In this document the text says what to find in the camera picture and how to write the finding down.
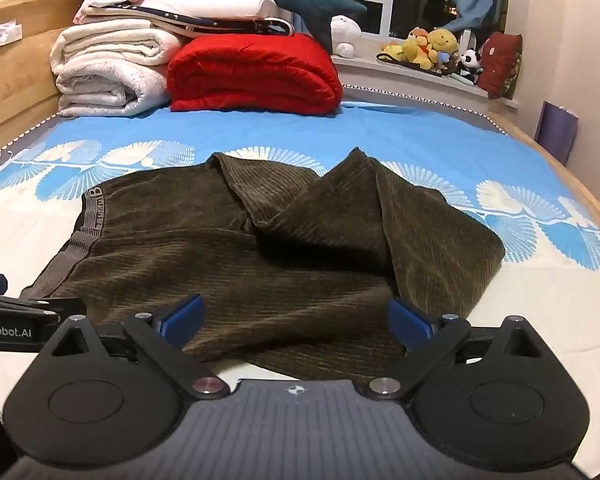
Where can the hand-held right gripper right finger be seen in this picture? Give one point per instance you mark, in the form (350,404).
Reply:
(410,324)

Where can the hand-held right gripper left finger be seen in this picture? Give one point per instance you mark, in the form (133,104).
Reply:
(182,321)

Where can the grey folded blanket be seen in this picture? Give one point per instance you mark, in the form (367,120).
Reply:
(105,87)

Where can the windowsill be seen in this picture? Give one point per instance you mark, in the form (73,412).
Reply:
(405,77)

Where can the tissue box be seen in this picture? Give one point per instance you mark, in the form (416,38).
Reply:
(2,34)

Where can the red folded blanket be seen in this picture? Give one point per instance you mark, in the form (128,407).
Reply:
(255,75)

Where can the cream folded quilt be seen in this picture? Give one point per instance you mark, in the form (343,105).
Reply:
(105,42)

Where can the panda plush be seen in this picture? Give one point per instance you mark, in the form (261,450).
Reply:
(470,62)

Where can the yellow plush toy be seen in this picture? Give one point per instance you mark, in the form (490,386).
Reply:
(410,51)

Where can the dark red cushion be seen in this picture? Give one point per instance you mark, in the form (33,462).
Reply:
(502,65)

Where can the yellow bear plush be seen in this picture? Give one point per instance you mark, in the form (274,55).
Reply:
(442,40)

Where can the white seal plush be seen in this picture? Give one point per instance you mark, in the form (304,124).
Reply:
(344,30)

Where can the white pillow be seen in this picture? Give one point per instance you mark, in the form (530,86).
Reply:
(210,4)

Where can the teal shark plush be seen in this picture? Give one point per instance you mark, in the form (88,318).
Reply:
(300,2)

